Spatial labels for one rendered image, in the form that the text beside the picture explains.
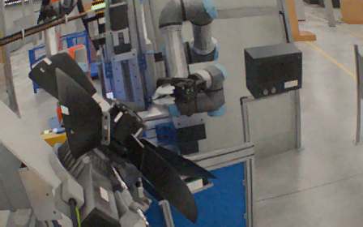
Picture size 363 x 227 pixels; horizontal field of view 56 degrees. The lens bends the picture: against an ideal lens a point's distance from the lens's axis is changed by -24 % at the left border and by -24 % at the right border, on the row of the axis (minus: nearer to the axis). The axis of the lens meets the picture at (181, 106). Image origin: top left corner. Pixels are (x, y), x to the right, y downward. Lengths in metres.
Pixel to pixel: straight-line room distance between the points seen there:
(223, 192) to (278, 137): 1.75
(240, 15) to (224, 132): 0.94
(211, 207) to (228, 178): 0.16
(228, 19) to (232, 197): 1.66
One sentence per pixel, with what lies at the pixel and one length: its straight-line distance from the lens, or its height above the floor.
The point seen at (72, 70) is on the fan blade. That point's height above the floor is 1.37.
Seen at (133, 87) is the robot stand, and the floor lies 1.07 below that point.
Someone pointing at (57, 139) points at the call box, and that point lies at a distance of 1.67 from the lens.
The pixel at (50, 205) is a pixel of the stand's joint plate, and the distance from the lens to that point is 1.25.
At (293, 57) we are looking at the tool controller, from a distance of 1.77.
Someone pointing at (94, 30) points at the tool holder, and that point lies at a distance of 1.23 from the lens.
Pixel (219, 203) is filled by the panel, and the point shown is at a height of 0.58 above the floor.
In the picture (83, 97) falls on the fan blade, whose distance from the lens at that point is 1.04.
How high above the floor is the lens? 1.57
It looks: 17 degrees down
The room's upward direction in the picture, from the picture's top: 9 degrees counter-clockwise
